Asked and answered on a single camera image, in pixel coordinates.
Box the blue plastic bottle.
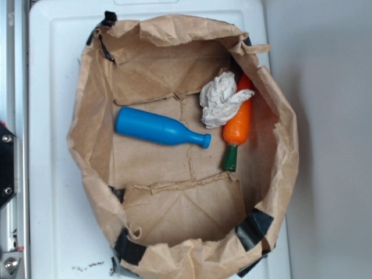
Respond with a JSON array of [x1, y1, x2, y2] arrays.
[[116, 107, 212, 148]]

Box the white plastic bin lid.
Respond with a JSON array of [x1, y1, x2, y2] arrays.
[[28, 0, 292, 279]]

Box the brown paper bag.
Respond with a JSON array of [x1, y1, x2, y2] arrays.
[[67, 12, 299, 278]]

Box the crumpled white paper towel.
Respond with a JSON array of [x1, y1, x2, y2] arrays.
[[199, 71, 255, 129]]

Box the orange toy carrot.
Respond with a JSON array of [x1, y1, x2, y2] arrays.
[[221, 73, 253, 172]]

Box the silver metal rail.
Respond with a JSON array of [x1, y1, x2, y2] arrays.
[[1, 1, 31, 278]]

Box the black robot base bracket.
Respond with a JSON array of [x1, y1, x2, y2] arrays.
[[0, 121, 17, 210]]

